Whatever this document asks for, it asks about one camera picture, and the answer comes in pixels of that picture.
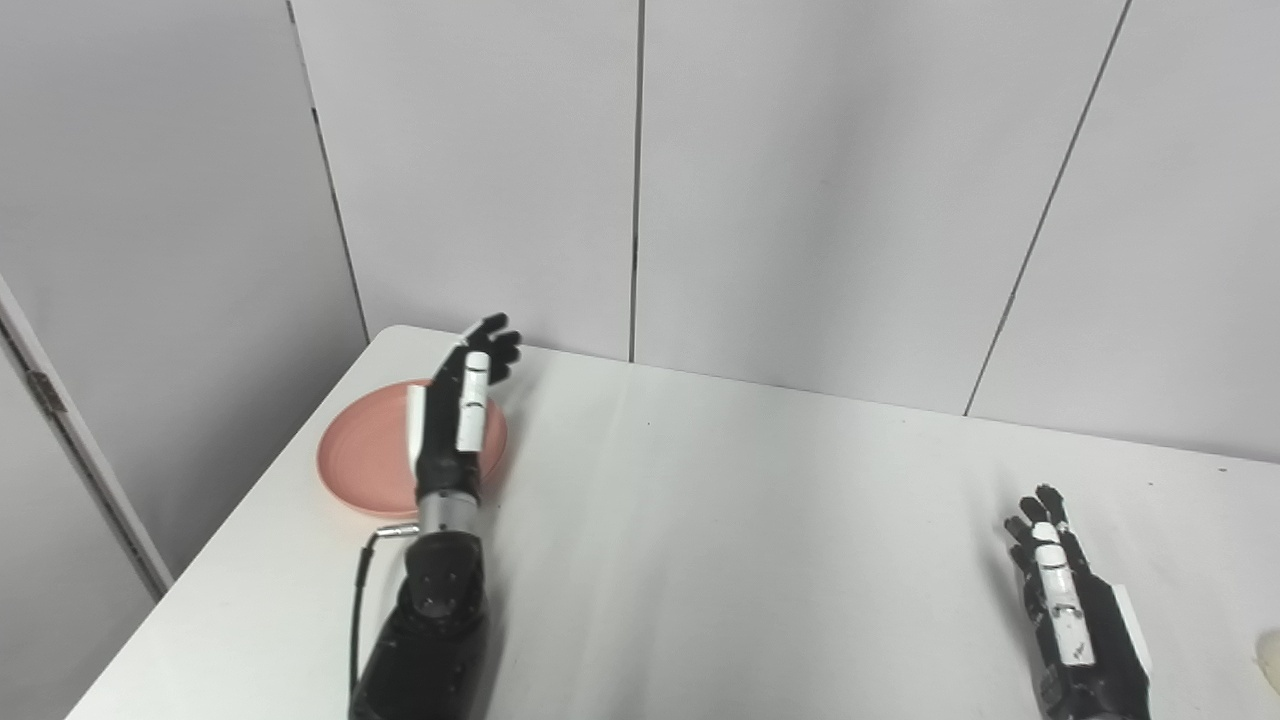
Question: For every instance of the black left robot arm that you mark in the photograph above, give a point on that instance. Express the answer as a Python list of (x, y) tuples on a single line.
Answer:
[(435, 610)]

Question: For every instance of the pink plate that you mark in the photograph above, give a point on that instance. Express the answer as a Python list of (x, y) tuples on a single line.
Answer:
[(370, 460)]

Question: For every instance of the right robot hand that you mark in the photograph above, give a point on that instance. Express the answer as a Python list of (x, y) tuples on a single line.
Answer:
[(1075, 625)]

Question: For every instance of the white steamed bun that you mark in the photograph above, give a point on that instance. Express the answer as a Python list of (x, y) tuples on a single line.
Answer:
[(1270, 660)]

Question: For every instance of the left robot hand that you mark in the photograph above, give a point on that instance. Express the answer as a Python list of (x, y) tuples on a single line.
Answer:
[(455, 420)]

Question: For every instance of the metal door hinge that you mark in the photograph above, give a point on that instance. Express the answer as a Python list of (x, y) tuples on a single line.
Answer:
[(46, 392)]

